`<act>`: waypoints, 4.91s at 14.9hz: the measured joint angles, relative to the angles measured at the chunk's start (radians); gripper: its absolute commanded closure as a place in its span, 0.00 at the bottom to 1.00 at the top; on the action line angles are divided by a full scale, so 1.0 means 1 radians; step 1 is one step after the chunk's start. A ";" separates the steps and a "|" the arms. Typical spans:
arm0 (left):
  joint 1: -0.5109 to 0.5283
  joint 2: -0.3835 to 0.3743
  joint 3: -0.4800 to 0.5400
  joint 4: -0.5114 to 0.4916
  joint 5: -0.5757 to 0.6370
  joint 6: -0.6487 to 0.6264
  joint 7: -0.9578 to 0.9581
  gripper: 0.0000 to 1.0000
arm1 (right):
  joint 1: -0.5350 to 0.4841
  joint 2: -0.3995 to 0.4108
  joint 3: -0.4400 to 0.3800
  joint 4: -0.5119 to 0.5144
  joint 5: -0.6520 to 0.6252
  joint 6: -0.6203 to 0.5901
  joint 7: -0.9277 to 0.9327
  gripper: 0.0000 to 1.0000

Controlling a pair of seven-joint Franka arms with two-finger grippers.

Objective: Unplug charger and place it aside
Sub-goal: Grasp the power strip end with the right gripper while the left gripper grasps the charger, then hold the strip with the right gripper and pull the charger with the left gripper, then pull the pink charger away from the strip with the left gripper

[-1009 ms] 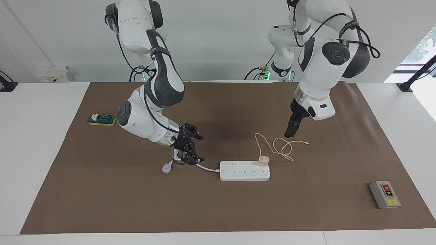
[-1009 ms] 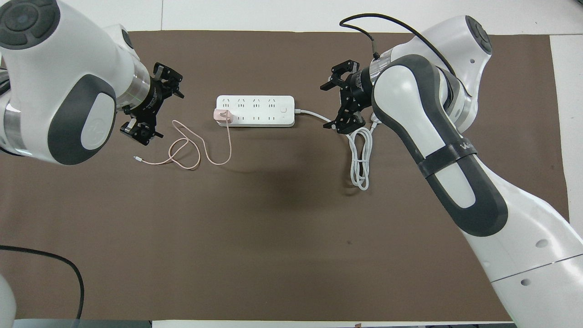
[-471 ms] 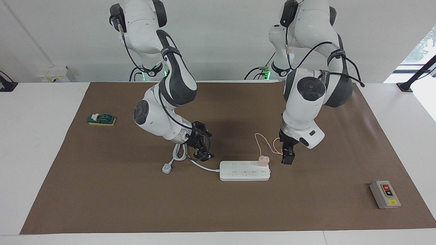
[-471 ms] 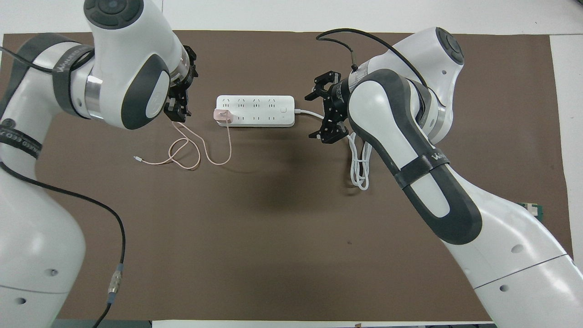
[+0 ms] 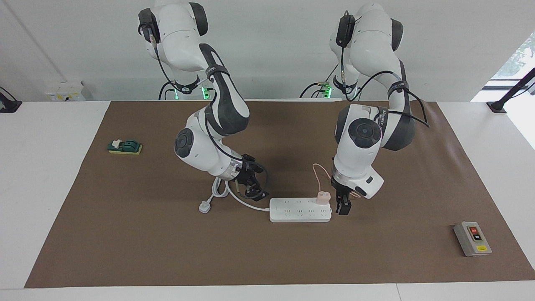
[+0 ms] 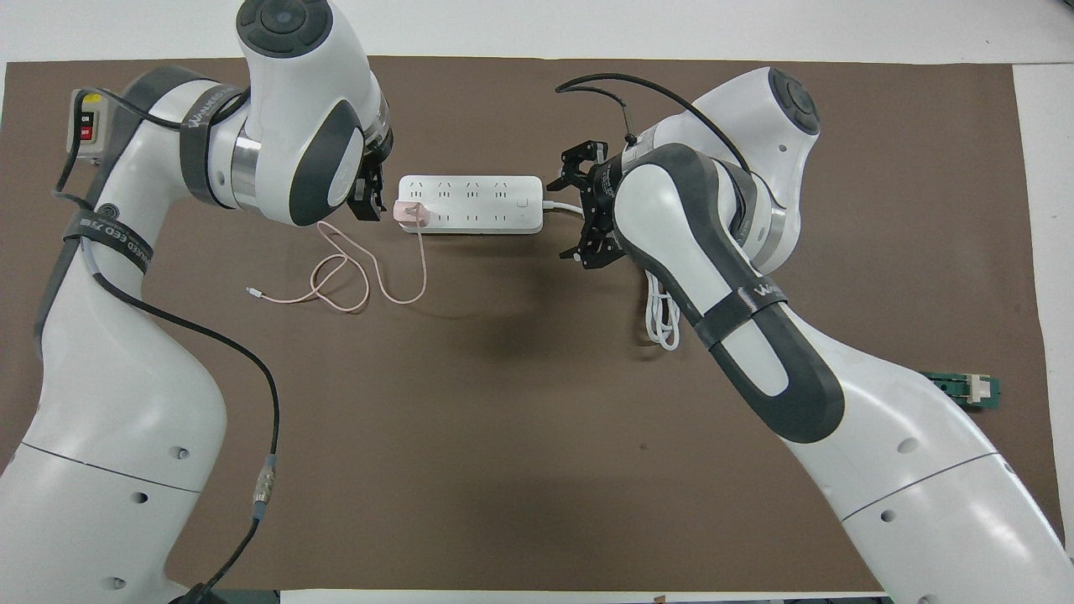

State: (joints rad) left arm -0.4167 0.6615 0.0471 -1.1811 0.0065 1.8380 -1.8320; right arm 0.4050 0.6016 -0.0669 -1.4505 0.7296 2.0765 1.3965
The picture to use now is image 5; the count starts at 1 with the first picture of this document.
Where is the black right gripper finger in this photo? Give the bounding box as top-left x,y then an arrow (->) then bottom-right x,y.
239,183 -> 270,202
246,153 -> 265,176

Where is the pink charging cable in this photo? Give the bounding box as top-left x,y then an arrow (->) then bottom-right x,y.
312,163 -> 364,199

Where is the white power strip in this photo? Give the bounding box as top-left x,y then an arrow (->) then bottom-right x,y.
269,197 -> 332,223

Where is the brown table mat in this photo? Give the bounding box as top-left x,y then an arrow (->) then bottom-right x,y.
24,99 -> 535,289

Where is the bright window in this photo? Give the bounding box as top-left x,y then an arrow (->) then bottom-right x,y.
489,33 -> 535,81

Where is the white power strip cord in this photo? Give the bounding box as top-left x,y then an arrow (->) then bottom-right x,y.
199,176 -> 271,214

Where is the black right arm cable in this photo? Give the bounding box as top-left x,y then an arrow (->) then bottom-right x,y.
141,24 -> 270,199

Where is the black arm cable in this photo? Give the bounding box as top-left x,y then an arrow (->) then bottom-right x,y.
336,12 -> 431,128
141,24 -> 270,199

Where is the black base cable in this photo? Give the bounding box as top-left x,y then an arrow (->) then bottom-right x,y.
299,65 -> 341,99
158,81 -> 176,101

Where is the green knife switch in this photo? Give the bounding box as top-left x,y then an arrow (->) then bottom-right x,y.
107,139 -> 143,156

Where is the grey on-off switch box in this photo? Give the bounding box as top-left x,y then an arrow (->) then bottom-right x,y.
453,222 -> 492,258

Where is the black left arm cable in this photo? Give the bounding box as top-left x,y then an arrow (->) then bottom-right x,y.
336,12 -> 431,128

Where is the black camera stand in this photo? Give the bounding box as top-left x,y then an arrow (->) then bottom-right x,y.
487,67 -> 535,114

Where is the white wall outlet box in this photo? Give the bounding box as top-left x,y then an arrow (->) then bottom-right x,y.
45,81 -> 93,102

